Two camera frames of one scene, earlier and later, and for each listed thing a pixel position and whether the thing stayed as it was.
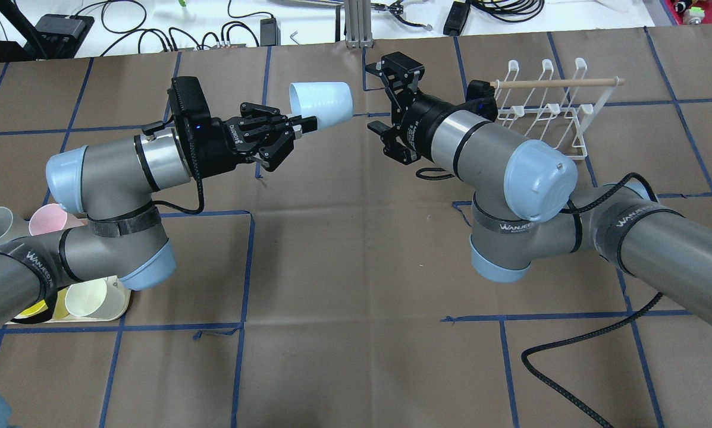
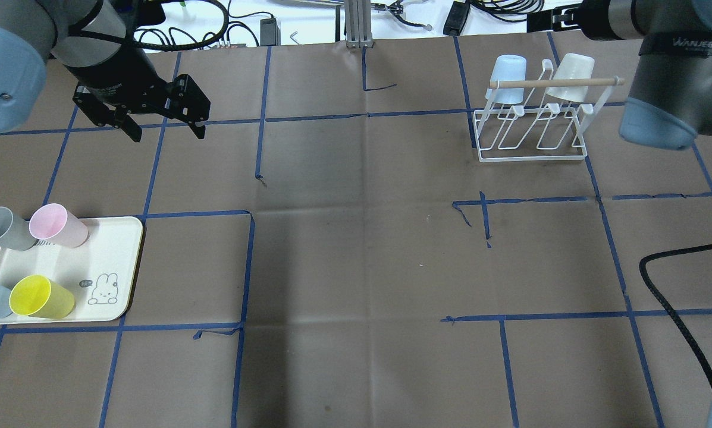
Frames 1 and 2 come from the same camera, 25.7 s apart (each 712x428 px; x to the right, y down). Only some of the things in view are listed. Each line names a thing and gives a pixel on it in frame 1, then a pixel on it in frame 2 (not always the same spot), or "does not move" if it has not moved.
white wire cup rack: [558, 111] does not move
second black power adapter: [455, 18] does not move
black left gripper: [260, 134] -> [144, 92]
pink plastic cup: [52, 217] does not move
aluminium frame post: [358, 34] does not move
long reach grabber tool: [397, 8] does not move
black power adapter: [270, 34] does not move
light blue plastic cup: [329, 101] -> [508, 67]
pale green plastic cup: [103, 298] -> [573, 66]
